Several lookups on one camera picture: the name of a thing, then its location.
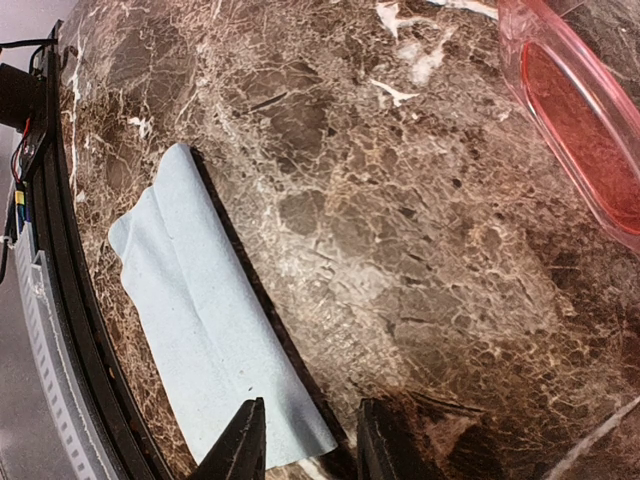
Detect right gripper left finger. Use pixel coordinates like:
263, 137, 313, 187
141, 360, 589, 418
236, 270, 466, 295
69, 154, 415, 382
197, 397, 266, 480

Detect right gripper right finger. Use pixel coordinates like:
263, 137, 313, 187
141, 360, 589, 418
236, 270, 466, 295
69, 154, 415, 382
357, 398, 430, 479

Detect light blue cloth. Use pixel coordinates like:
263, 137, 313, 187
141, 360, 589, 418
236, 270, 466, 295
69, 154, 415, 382
108, 143, 337, 468

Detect pink translucent sunglasses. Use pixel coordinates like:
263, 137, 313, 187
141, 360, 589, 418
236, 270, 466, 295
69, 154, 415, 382
498, 1, 639, 250

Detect white slotted cable duct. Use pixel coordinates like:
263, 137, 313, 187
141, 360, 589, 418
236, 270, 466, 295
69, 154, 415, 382
14, 225, 118, 479

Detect black front rail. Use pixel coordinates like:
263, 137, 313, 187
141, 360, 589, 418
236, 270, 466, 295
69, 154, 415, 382
24, 28, 173, 479

